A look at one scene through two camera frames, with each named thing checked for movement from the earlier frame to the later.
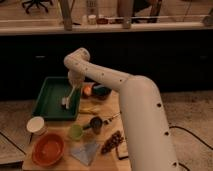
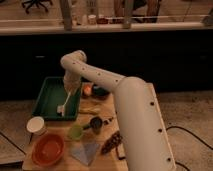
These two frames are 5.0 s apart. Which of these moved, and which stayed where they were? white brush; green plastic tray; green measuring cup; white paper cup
Moved: white brush
Stayed: white paper cup; green measuring cup; green plastic tray
